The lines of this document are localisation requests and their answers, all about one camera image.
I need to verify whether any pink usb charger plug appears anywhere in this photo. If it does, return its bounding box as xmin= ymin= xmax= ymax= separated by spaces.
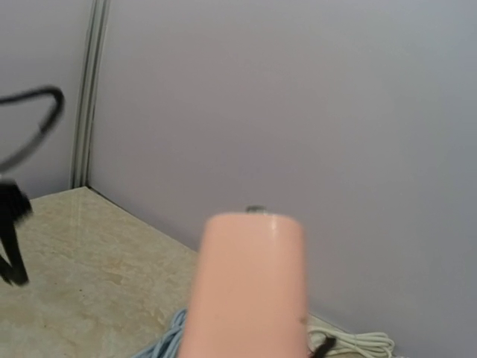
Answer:
xmin=178 ymin=205 xmax=308 ymax=357

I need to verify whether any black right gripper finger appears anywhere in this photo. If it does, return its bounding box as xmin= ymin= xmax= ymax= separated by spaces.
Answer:
xmin=311 ymin=336 xmax=336 ymax=358

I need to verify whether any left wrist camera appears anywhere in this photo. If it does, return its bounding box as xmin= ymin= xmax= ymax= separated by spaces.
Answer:
xmin=0 ymin=84 xmax=66 ymax=288

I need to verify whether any left aluminium frame post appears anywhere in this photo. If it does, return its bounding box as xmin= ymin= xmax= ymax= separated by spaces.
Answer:
xmin=70 ymin=0 xmax=111 ymax=189

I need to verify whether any white power strip cable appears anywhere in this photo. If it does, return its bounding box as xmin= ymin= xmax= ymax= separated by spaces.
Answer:
xmin=305 ymin=318 xmax=396 ymax=358

